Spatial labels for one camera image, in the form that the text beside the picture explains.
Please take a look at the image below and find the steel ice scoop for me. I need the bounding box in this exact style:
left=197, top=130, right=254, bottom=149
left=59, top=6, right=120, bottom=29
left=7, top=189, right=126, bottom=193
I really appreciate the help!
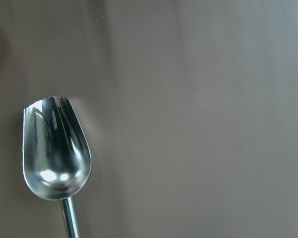
left=22, top=96, right=91, bottom=238

